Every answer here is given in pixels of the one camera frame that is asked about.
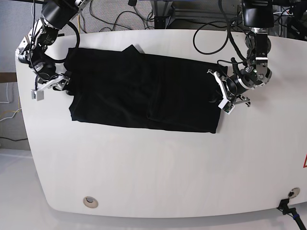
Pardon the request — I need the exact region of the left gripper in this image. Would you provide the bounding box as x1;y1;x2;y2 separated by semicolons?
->
207;69;251;107

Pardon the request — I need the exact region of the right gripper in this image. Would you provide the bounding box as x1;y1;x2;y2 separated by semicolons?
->
36;74;73;95

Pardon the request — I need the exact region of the black T-shirt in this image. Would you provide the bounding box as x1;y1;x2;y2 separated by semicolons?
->
64;46;221;134

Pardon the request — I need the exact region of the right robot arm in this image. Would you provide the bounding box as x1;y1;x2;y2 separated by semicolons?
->
15;0;89;101

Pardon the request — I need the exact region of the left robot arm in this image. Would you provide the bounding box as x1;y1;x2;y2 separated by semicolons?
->
208;0;274;114

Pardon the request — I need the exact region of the red warning sticker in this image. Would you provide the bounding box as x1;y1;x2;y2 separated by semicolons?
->
303;155;307;168

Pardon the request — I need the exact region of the table hole grommet left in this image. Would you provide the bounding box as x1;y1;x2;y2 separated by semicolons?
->
83;196;99;208

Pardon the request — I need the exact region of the table hole grommet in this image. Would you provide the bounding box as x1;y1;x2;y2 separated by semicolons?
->
83;196;99;208
288;187;300;199

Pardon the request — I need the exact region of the table hole grommet right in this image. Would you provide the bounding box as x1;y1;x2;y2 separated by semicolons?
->
288;187;300;199

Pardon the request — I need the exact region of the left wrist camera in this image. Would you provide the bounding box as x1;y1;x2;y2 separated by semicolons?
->
218;98;235;115

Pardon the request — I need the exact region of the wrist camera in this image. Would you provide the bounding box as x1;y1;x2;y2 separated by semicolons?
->
218;98;235;115
31;89;44;101

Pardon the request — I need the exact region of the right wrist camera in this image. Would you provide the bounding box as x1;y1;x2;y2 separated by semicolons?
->
31;89;44;101

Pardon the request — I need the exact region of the white cable on floor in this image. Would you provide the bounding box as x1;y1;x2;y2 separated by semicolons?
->
0;82;22;122

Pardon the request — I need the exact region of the yellow cable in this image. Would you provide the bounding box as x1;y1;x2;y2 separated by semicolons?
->
76;13;87;34

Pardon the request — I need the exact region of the black frame base bracket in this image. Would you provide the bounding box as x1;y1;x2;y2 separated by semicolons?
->
154;16;171;29

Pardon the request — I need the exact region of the black clamp with cable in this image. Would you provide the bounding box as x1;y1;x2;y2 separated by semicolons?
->
277;198;307;230

